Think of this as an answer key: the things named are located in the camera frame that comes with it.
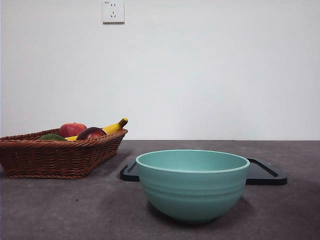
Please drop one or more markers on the teal ribbed bowl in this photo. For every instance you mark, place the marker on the teal ribbed bowl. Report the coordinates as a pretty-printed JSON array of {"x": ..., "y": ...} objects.
[{"x": 192, "y": 195}]

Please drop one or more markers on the green avocado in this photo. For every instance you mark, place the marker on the green avocado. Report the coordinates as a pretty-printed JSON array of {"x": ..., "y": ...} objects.
[{"x": 52, "y": 137}]

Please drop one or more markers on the yellow banana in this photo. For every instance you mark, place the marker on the yellow banana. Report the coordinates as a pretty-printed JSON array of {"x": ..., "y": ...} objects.
[{"x": 113, "y": 127}]

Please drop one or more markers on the red apple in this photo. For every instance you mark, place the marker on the red apple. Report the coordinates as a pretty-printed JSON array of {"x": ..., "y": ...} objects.
[{"x": 71, "y": 128}]

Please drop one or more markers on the brown wicker basket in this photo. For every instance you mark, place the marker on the brown wicker basket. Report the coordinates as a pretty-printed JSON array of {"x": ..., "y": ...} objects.
[{"x": 55, "y": 157}]

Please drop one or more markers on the dark green tray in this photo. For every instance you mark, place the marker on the dark green tray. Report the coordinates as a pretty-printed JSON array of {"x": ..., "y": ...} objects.
[{"x": 265, "y": 177}]

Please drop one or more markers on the white wall socket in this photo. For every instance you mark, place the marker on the white wall socket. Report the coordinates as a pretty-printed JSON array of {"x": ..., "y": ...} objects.
[{"x": 113, "y": 12}]

